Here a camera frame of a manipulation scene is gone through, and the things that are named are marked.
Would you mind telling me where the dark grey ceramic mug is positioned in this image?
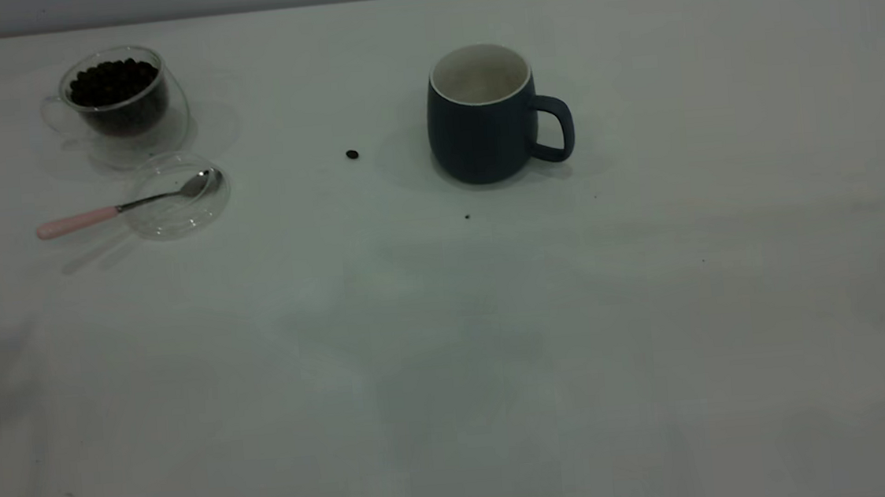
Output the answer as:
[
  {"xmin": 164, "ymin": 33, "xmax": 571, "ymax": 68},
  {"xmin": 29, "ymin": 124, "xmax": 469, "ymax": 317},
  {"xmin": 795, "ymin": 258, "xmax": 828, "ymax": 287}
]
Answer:
[{"xmin": 420, "ymin": 35, "xmax": 580, "ymax": 189}]

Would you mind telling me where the clear double-wall glass cup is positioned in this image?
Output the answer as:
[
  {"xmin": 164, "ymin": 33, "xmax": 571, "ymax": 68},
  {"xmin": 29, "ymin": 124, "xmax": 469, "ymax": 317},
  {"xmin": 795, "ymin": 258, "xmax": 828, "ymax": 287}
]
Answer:
[{"xmin": 36, "ymin": 39, "xmax": 196, "ymax": 176}]

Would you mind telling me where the pink-handled metal spoon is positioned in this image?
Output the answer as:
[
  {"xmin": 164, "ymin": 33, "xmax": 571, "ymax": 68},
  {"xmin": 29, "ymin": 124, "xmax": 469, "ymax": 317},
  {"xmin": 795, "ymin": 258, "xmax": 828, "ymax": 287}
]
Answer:
[{"xmin": 32, "ymin": 167, "xmax": 227, "ymax": 242}]

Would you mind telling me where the clear round glass lid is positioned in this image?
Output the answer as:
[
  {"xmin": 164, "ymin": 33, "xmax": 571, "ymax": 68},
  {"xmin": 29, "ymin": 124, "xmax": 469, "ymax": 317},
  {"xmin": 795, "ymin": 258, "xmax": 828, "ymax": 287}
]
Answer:
[{"xmin": 120, "ymin": 149, "xmax": 235, "ymax": 244}]

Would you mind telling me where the pile of coffee beans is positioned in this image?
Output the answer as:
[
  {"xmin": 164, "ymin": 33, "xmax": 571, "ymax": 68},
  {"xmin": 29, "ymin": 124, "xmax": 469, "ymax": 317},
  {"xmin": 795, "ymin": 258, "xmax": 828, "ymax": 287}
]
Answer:
[{"xmin": 67, "ymin": 55, "xmax": 164, "ymax": 113}]

